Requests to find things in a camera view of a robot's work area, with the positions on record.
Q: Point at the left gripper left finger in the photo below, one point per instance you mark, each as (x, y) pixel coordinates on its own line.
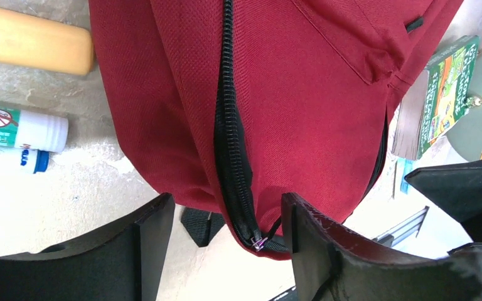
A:
(122, 260)

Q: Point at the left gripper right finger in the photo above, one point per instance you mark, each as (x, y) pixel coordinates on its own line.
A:
(455, 277)

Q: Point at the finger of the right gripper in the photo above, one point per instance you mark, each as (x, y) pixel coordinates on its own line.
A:
(456, 189)

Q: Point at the red backpack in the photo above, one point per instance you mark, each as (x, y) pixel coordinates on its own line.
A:
(227, 105)

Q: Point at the light blue pencil case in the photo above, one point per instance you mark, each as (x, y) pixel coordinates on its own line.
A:
(402, 168)

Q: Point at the green treehouse paperback book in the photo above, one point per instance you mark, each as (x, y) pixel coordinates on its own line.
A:
(437, 99)

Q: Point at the green white glue stick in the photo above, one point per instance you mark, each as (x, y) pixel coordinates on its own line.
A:
(29, 130)

